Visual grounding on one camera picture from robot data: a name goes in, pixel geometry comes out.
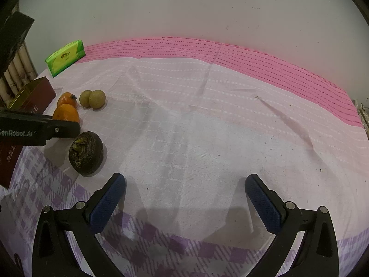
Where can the green tissue pack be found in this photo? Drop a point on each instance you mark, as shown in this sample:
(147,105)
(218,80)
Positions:
(65,57)

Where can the maroon candy box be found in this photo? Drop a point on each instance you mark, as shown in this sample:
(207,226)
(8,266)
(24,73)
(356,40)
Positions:
(37,95)

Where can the orange fruit with dark stem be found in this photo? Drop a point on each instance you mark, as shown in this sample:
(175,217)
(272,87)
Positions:
(65,100)

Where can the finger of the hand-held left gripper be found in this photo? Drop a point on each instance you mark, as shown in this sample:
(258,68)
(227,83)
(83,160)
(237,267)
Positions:
(65,129)

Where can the large dark brown fruit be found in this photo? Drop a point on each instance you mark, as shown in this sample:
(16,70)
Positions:
(89,153)

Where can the pink blanket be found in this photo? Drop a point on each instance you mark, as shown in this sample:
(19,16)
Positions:
(230,54)

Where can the beige bamboo slats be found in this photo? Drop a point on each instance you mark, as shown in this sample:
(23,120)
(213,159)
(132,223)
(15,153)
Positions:
(17,72)

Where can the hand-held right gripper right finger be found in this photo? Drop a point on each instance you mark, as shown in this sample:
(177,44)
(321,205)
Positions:
(263,205)

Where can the black rectangular object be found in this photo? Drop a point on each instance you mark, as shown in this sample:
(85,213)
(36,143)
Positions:
(14,34)

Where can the small orange tangerine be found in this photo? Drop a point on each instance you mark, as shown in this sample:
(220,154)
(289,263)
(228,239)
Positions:
(66,114)

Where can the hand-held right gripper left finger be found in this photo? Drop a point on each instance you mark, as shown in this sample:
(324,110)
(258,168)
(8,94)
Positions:
(108,205)

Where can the crumpled foil wrapper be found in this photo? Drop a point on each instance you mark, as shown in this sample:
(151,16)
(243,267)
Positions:
(363,115)

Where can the purple checked bed sheet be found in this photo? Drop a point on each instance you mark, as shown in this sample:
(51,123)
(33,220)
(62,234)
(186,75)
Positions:
(201,150)

